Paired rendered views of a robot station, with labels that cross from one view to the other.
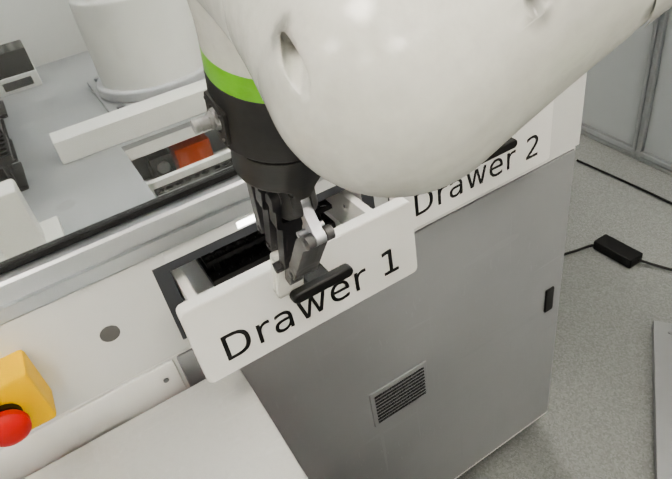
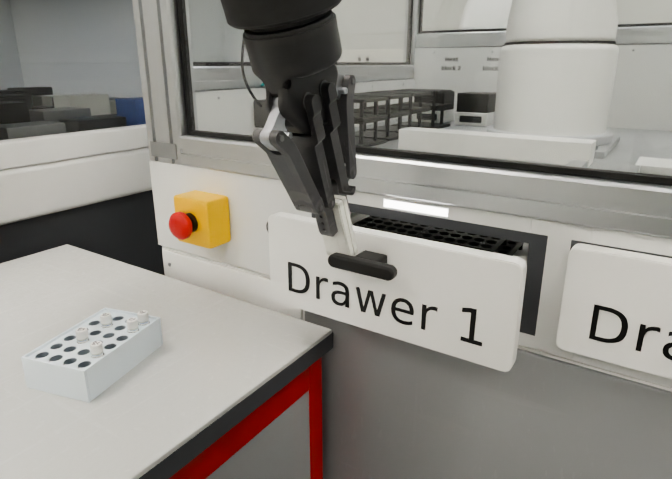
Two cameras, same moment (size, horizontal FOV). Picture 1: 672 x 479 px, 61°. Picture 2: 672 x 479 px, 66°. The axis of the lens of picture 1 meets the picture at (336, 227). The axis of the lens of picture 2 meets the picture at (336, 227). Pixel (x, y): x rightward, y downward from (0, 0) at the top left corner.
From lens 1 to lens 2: 0.46 m
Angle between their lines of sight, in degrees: 54
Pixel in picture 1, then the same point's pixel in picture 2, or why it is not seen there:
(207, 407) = (278, 331)
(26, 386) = (203, 211)
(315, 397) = (399, 457)
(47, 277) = (254, 154)
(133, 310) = not seen: hidden behind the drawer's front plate
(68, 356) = (246, 224)
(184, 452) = (232, 335)
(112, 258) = not seen: hidden behind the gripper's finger
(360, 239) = (440, 267)
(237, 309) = (307, 245)
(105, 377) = (259, 260)
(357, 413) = not seen: outside the picture
